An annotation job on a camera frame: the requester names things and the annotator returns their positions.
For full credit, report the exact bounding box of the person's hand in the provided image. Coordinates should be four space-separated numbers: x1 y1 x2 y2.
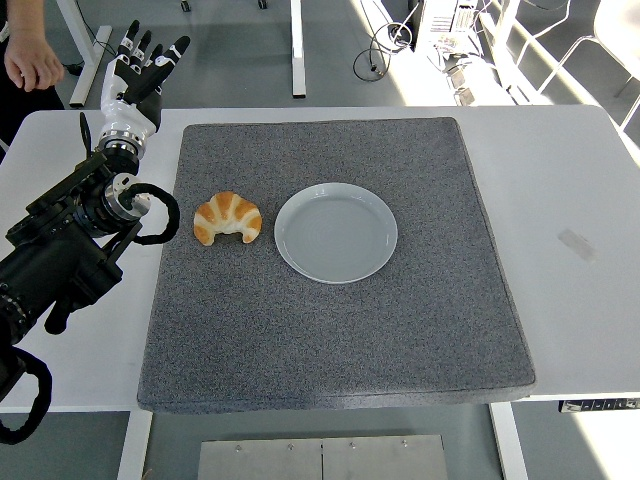
3 34 66 92

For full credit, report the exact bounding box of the grey metal plate with screws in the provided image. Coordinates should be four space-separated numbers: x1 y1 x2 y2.
197 434 449 480

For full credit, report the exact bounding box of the white table leg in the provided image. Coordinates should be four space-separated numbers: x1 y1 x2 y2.
117 410 154 480
488 401 530 480

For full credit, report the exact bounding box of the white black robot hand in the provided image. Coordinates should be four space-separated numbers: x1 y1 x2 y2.
98 19 192 139

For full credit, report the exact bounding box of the golden croissant bread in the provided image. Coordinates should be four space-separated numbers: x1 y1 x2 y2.
193 190 264 246

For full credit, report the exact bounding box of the round grey plate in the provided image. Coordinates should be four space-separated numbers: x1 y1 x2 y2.
273 182 399 285

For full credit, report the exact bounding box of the black table control panel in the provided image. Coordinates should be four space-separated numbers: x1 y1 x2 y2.
558 398 640 414

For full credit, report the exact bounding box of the clear tape strip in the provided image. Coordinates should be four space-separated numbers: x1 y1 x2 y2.
557 228 600 264

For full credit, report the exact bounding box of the person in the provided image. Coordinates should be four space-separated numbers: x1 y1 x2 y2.
0 0 66 164

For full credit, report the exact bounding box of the white desk leg with foot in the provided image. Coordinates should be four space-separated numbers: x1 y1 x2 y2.
289 0 308 99
54 0 114 110

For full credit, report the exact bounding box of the black looped floor cable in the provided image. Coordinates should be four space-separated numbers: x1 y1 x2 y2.
352 19 416 80

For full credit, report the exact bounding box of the white chair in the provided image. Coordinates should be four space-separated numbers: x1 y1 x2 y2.
537 0 640 99

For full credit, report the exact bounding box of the thin black cable with adapter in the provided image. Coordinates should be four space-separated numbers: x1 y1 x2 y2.
63 38 117 77

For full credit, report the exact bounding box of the grey speckled mat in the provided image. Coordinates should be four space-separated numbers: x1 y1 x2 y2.
136 116 537 415

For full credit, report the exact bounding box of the white computer case with labels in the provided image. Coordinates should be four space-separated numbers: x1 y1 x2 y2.
417 0 484 51

